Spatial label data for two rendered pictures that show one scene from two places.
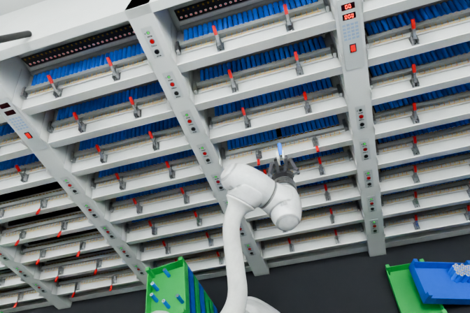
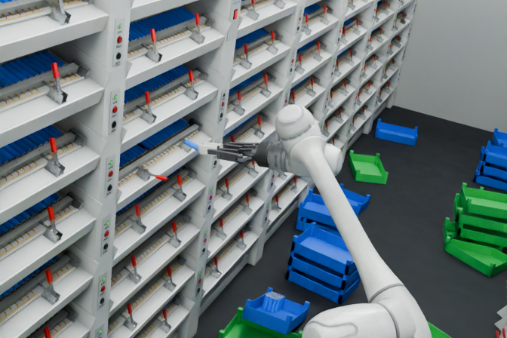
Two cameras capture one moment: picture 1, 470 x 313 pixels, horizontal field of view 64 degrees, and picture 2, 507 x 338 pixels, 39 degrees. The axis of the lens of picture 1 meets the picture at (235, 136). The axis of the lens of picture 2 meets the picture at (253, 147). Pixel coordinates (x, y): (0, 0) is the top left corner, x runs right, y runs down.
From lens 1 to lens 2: 2.01 m
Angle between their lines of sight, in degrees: 71
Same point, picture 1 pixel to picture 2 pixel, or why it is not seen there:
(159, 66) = (116, 5)
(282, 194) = not seen: hidden behind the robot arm
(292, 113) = (180, 101)
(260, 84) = (173, 53)
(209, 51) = not seen: outside the picture
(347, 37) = (235, 1)
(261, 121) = (159, 114)
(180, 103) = (115, 75)
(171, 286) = not seen: outside the picture
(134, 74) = (83, 16)
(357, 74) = (229, 47)
